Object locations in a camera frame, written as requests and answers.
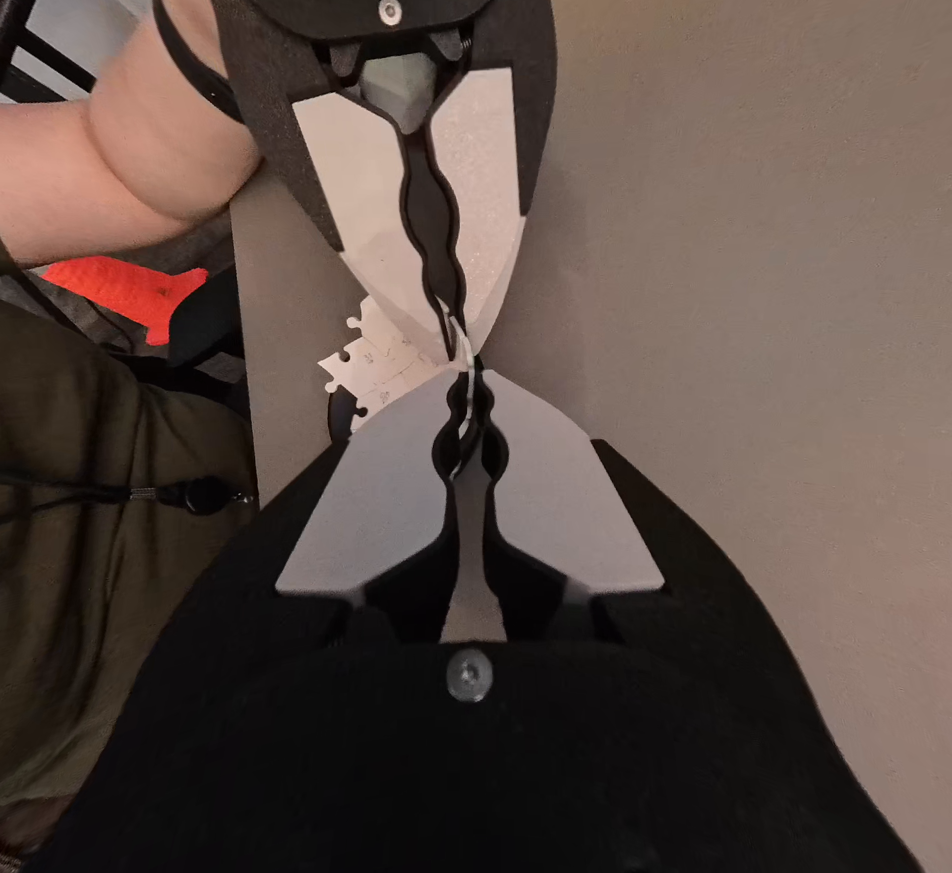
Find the orange red tape strip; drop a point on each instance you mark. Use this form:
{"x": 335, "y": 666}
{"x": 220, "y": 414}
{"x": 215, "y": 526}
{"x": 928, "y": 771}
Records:
{"x": 126, "y": 289}

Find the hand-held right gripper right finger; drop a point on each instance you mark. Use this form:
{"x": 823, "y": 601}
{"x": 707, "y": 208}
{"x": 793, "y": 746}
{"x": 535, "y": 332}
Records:
{"x": 565, "y": 508}

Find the white half puzzle ball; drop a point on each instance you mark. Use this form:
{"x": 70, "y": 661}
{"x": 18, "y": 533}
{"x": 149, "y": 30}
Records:
{"x": 379, "y": 367}

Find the person's left forearm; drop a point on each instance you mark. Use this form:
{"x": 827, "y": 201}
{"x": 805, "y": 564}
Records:
{"x": 111, "y": 166}

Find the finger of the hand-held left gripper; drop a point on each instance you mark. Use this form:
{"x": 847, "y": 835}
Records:
{"x": 357, "y": 196}
{"x": 483, "y": 181}

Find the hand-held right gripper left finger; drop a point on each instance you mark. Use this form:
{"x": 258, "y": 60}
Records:
{"x": 372, "y": 508}

